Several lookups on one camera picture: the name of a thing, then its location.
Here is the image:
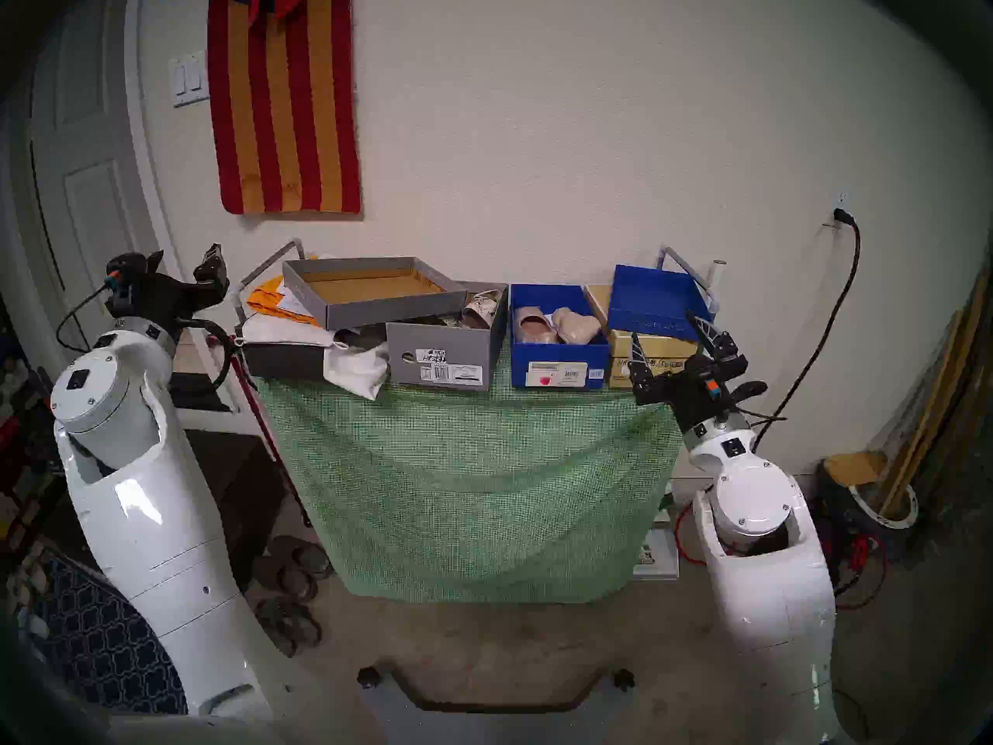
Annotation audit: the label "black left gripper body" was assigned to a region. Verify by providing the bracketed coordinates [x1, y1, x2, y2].
[105, 251, 231, 327]

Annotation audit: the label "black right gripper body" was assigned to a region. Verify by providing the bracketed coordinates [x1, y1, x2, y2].
[630, 354, 769, 435]

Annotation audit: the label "blue shoe box lid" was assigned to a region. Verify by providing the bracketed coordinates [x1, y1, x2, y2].
[607, 265, 714, 341]

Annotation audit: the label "beige ballet shoe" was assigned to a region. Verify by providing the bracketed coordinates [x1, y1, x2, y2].
[552, 307, 603, 345]
[514, 307, 559, 345]

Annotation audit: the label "snake print strap sandal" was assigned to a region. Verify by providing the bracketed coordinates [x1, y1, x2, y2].
[462, 289, 505, 330]

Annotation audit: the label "grey Vionic shoe box lid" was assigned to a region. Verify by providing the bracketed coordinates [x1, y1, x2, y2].
[282, 256, 468, 331]

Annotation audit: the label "tan cardboard shoe box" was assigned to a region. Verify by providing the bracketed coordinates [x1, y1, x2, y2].
[586, 284, 699, 389]

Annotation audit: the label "blue shoe box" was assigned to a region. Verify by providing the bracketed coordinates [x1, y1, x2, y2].
[508, 283, 611, 391]

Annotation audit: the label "dark brown shoe box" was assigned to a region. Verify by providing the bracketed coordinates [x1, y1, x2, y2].
[242, 341, 327, 381]

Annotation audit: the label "white flat box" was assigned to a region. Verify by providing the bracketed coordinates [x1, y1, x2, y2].
[635, 522, 680, 581]

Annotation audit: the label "grey cardboard shoe box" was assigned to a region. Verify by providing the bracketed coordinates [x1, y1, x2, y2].
[386, 282, 510, 393]

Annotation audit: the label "orange cloth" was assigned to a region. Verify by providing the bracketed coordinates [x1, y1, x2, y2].
[247, 276, 319, 325]

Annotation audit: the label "white panel door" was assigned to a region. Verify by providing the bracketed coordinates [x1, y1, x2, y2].
[23, 0, 175, 333]

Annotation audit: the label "red walking cane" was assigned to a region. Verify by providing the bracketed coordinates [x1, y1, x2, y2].
[206, 334, 311, 527]

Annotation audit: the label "yellow padded envelope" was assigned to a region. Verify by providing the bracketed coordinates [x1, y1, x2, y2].
[822, 450, 889, 488]

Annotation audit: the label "white cloth dust bag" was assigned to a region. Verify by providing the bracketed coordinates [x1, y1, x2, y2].
[322, 338, 391, 401]

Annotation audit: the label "green checkered tablecloth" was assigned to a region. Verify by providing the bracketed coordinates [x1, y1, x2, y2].
[254, 340, 685, 605]

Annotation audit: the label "dark brown wooden steps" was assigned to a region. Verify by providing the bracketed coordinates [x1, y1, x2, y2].
[186, 431, 284, 593]

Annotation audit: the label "blue bucket with white rim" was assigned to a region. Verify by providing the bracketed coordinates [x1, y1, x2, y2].
[822, 472, 920, 558]

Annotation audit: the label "bundle of wooden sticks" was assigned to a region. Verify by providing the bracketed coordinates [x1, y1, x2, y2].
[877, 274, 993, 519]

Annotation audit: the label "brown slipper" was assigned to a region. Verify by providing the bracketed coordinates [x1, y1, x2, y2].
[268, 535, 334, 580]
[252, 556, 317, 603]

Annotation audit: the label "blue white patterned rug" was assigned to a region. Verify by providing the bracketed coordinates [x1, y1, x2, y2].
[23, 549, 189, 715]

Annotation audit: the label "white drawstring dust bag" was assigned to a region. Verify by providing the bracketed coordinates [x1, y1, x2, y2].
[235, 314, 336, 350]

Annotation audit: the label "white door frame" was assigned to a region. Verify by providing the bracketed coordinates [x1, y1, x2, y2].
[124, 0, 241, 414]

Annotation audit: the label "black red power cable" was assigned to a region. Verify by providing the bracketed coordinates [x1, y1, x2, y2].
[751, 208, 862, 451]

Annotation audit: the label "red yellow striped wall flag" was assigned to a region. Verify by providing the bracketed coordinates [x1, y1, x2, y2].
[207, 0, 362, 215]

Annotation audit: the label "white light switch plate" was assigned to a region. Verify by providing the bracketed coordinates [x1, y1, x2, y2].
[168, 50, 210, 108]

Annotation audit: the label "black cable reel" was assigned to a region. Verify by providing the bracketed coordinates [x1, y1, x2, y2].
[815, 511, 854, 593]

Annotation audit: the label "olive strap sandal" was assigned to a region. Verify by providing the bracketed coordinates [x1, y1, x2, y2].
[256, 596, 323, 650]

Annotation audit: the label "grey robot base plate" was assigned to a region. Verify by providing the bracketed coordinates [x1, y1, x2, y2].
[357, 666, 635, 745]

